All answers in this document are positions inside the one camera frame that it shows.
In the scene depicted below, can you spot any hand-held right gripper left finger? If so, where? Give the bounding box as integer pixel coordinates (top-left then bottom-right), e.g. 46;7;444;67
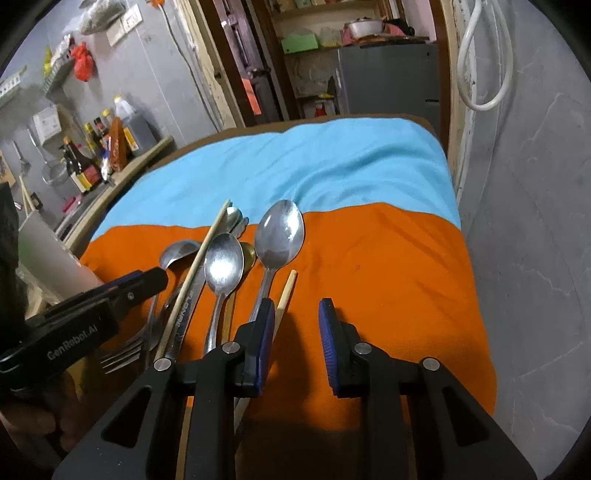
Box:
65;298;278;480

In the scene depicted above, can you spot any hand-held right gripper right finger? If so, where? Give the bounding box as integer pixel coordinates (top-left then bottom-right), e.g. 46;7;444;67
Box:
318;298;539;480

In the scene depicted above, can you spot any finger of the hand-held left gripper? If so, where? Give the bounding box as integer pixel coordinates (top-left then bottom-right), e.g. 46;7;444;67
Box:
88;268;169;320

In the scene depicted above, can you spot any round steel spoon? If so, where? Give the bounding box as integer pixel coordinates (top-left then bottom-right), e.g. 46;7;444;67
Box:
148;240;202;365

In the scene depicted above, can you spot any short wooden chopstick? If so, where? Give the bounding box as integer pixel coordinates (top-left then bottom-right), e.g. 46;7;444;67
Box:
274;270;298;334

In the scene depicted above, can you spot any silver butter knife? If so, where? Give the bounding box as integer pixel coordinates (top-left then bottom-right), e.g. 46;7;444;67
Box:
164;206;244;363

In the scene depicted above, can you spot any long wooden chopstick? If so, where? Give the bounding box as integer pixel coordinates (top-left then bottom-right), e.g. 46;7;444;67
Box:
154;199;232;361

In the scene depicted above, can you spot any steel fork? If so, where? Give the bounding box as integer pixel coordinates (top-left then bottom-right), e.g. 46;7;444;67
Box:
99;286;181;374

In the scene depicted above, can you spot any medium steel spoon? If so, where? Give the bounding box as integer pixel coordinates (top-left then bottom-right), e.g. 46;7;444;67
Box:
203;233;245;356

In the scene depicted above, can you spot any white utensil cup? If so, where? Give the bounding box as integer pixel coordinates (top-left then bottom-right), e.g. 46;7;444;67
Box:
18;215;105;305

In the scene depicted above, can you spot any gold spoon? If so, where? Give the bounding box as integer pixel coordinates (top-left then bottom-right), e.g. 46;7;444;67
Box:
221;242;257;344

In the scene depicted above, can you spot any large steel spoon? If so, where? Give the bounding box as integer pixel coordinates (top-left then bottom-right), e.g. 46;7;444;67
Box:
249;199;305;324

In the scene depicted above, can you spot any orange cloth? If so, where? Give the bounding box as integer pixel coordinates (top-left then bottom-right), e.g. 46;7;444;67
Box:
79;203;498;435

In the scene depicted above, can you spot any dark soy sauce bottle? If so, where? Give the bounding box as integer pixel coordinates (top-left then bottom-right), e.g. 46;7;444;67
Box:
62;136;95;193

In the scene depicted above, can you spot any brown packet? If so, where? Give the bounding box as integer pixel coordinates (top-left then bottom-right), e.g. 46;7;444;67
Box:
107;117;134;172

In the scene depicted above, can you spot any metal strainer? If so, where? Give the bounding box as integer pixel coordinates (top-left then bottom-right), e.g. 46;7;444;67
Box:
42;159;70;186

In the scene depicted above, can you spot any light blue cloth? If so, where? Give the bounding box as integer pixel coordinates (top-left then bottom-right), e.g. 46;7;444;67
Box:
90;117;461;243

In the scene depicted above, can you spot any white cardboard box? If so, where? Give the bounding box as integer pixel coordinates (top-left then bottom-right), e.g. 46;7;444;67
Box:
32;105;63;144

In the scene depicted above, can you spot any red plastic bag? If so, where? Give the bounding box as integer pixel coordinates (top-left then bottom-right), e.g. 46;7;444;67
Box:
70;42;95;83

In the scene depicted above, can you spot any dark brown door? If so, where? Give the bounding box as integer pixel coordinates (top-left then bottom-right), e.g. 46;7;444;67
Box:
219;0;287;127

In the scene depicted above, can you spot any grey refrigerator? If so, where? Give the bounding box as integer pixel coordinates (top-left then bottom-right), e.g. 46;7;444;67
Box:
337;41;441;134

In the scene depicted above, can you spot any green box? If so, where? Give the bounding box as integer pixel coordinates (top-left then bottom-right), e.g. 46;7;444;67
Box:
281;33;320;55

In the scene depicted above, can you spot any metal bowl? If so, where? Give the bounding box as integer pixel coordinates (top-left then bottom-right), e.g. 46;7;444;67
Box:
346;17;386;40

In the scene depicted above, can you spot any white wall socket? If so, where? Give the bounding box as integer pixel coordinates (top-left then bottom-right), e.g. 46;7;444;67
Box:
107;9;143;47

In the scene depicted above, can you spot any white hose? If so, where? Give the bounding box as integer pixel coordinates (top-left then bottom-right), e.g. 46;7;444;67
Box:
455;0;514;112

